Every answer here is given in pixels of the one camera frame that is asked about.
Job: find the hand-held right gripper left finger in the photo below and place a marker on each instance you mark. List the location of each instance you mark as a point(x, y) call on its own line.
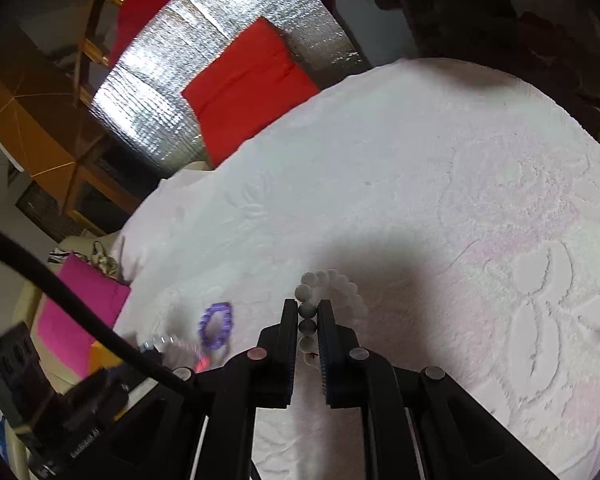
point(289, 345)

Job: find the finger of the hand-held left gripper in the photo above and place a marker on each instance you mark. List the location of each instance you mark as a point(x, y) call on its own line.
point(152, 355)

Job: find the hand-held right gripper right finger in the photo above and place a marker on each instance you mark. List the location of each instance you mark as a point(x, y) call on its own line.
point(325, 355)

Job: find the orange card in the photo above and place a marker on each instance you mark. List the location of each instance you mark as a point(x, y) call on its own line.
point(102, 357)

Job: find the pink paper sheet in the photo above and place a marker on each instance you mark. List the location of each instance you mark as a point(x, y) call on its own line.
point(75, 305)

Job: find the white embossed blanket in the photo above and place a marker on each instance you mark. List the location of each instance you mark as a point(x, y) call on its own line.
point(380, 185)

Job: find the silver foil insulation sheet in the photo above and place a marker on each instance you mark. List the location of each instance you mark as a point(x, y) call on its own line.
point(145, 95)

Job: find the orange wooden table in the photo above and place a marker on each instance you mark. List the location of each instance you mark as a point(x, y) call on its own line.
point(25, 125)

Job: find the red cushion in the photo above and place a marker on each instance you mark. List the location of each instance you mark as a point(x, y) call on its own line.
point(250, 85)

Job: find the dark wooden furniture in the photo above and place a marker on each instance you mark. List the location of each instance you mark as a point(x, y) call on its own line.
point(505, 10)

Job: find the wooden chair frame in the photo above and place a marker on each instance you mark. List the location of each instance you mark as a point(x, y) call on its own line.
point(92, 45)

